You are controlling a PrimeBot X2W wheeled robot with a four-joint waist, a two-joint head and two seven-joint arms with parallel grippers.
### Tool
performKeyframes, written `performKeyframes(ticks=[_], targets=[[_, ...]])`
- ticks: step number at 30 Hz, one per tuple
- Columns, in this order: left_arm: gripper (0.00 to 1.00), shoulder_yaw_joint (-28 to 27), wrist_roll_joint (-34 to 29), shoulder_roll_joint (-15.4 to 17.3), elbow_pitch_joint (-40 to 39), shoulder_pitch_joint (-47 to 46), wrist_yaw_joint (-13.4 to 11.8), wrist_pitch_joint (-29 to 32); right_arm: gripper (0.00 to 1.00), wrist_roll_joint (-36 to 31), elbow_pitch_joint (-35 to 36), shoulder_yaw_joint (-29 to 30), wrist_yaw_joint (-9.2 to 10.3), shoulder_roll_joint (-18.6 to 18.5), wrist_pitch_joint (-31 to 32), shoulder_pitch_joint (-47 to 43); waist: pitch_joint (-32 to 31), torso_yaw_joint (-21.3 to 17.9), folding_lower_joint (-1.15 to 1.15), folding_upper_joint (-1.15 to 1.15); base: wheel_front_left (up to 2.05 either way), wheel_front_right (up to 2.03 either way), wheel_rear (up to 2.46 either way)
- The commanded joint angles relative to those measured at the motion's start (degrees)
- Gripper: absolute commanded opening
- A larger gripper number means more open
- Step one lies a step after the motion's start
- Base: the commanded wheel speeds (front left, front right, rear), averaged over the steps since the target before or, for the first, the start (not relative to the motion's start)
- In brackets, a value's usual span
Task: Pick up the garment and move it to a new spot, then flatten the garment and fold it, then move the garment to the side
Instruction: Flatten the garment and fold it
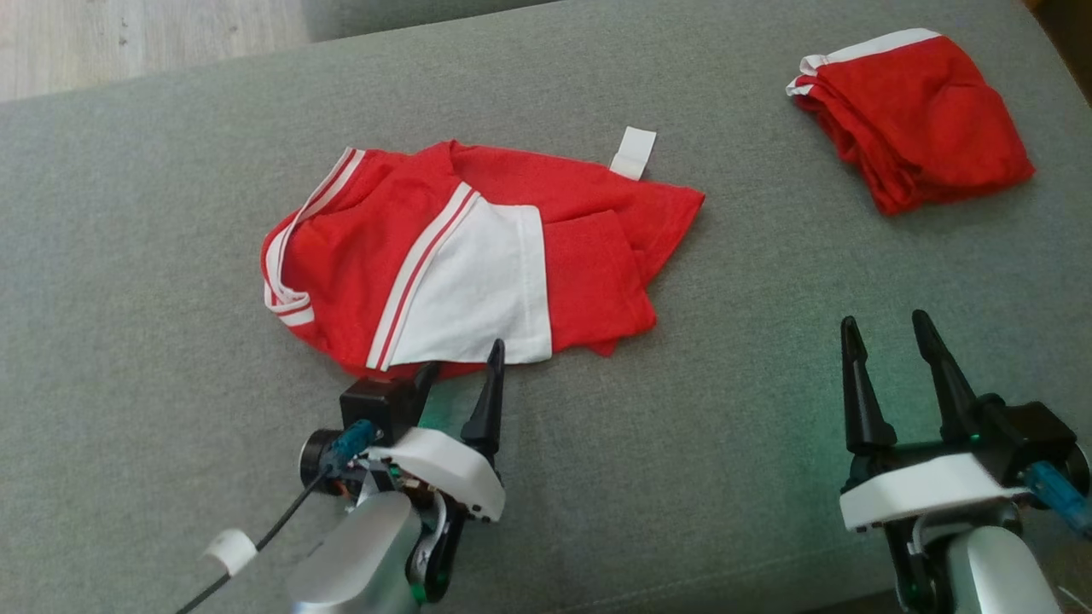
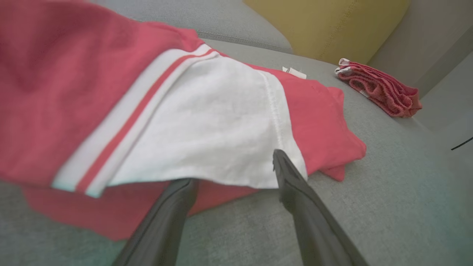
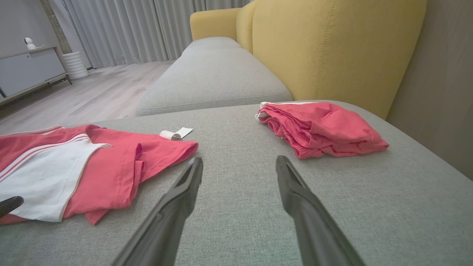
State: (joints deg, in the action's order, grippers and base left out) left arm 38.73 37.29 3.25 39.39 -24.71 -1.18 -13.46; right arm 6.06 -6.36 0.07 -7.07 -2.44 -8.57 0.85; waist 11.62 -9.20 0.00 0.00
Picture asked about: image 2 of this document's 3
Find red and white shirt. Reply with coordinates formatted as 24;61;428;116
0;0;367;241

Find red shorts with white hem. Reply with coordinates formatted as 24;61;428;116
336;58;422;118

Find large yellow sofa back cushion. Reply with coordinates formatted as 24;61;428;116
244;0;411;65

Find thin black cable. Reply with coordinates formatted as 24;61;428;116
451;137;473;151

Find grey and yellow sofa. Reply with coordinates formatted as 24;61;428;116
0;37;473;266

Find beige low partition panel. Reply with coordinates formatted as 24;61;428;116
368;0;473;98

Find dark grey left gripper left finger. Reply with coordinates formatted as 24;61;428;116
112;178;199;266

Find large grey sofa seat cushion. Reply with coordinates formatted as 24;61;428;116
89;0;293;54

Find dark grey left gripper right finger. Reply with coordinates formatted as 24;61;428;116
273;149;368;266

